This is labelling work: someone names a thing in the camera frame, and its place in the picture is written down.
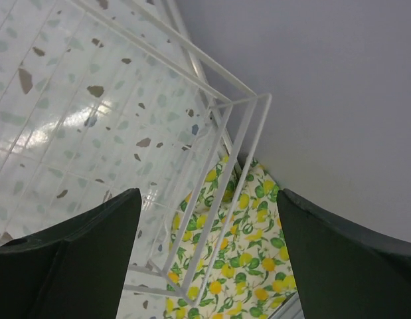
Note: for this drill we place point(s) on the lemon print cloth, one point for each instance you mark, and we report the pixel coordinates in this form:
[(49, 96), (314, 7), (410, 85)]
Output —
[(252, 275)]

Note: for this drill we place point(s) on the white wire dish rack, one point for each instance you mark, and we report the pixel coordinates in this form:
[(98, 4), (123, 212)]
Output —
[(97, 97)]

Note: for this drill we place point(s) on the aluminium rail frame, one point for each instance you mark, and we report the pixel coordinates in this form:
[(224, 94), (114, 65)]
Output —
[(290, 309)]

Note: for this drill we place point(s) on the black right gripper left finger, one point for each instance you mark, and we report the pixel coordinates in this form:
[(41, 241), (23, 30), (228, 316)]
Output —
[(74, 269)]

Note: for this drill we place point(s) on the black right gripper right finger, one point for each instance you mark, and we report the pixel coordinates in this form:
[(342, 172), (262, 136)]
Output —
[(342, 269)]

